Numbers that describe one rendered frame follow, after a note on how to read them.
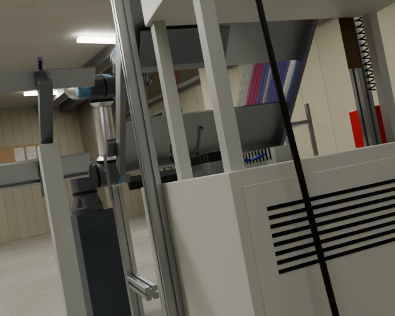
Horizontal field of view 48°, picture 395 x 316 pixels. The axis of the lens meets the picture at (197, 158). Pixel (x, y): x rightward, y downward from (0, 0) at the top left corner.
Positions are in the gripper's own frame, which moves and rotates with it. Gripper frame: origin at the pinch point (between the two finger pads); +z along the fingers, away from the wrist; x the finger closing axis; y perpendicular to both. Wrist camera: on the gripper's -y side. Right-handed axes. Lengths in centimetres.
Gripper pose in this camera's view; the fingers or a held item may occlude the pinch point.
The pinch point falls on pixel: (145, 85)
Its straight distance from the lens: 154.9
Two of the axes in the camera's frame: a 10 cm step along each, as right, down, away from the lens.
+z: 3.9, 3.9, -8.3
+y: 0.2, -9.1, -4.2
